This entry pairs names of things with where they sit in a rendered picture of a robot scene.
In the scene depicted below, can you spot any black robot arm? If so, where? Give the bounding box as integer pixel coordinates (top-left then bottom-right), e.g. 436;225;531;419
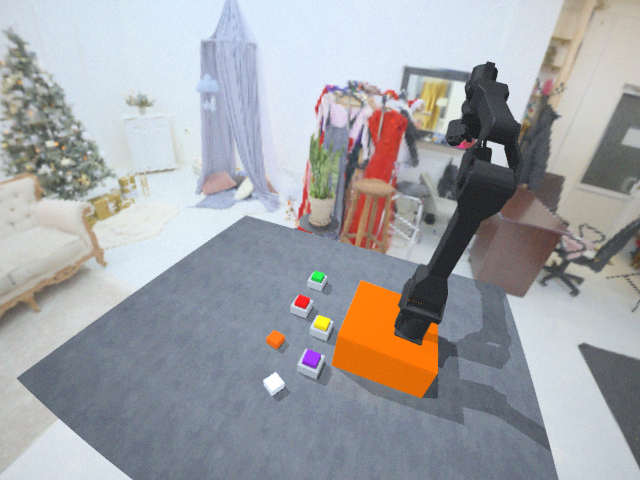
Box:
394;61;523;345

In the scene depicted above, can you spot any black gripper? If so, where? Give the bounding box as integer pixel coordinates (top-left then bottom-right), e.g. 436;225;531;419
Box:
465;124;493;163

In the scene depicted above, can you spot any yellow button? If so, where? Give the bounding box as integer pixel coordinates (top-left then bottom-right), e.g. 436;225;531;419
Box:
309;315;334;341

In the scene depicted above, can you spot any red button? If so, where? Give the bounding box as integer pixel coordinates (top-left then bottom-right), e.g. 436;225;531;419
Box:
290;295;313;318

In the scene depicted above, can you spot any small white block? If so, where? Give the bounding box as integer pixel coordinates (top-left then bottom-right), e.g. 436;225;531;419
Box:
264;373;285;396

